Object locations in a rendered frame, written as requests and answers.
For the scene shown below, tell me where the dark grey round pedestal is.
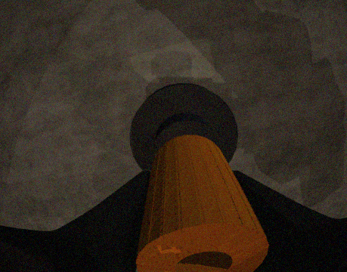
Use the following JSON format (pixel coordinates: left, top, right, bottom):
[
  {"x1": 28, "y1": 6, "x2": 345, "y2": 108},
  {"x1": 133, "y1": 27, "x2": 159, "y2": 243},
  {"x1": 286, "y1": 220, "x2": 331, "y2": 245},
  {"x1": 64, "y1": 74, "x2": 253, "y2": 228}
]
[{"x1": 129, "y1": 82, "x2": 237, "y2": 172}]

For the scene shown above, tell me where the orange knob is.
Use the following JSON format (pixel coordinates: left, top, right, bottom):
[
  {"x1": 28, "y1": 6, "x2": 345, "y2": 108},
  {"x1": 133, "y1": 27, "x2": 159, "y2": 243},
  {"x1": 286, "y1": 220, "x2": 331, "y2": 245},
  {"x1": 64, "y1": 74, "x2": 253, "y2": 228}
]
[{"x1": 136, "y1": 135, "x2": 269, "y2": 272}]

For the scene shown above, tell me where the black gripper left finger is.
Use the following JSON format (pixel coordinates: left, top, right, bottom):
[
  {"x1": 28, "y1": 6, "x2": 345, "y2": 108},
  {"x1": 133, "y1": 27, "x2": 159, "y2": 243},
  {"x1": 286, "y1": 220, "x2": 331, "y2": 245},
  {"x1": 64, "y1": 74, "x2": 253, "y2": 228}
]
[{"x1": 0, "y1": 170, "x2": 151, "y2": 272}]

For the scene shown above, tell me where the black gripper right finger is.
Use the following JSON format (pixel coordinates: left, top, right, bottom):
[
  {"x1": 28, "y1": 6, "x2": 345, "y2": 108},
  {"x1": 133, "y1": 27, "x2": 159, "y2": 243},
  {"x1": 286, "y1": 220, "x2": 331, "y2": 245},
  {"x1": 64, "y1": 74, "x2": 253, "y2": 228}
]
[{"x1": 233, "y1": 170, "x2": 347, "y2": 272}]

